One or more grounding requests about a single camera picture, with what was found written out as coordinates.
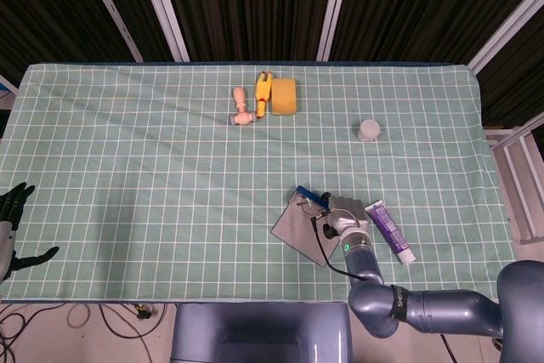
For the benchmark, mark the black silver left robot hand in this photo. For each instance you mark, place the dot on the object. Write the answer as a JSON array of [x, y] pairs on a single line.
[[5, 244]]

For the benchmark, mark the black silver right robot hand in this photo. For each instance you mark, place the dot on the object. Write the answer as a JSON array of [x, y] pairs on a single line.
[[350, 216]]

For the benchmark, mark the blue patterned glasses case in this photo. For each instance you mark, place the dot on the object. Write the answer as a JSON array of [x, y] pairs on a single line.
[[297, 227]]

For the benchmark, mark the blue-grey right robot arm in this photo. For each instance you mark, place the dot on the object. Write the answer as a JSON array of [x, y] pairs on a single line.
[[365, 261]]

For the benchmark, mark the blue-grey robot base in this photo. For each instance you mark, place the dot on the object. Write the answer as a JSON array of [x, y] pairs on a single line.
[[259, 333]]

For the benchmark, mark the purple toothpaste tube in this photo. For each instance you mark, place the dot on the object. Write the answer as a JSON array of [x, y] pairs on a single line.
[[390, 232]]

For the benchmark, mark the small grey cup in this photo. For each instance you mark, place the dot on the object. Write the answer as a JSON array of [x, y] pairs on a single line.
[[369, 131]]

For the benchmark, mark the yellow sponge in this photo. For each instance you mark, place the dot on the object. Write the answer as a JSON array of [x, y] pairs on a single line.
[[284, 97]]

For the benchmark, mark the pink wooden toy hammer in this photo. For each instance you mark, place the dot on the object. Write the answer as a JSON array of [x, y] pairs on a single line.
[[243, 117]]

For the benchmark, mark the blue white board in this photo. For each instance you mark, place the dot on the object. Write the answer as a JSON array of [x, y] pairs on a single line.
[[5, 93]]

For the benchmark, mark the green checked tablecloth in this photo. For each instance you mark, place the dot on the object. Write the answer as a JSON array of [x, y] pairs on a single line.
[[149, 193]]

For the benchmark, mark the black yellow plug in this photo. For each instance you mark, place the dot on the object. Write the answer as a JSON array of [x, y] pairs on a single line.
[[143, 313]]

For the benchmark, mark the white metal rack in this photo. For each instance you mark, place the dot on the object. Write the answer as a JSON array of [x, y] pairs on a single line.
[[516, 159]]

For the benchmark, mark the white metal beam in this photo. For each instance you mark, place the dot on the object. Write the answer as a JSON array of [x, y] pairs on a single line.
[[333, 10], [163, 10], [110, 8], [506, 27]]

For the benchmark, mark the dark pleated curtain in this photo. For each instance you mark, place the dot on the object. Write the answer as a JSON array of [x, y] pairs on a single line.
[[255, 6]]

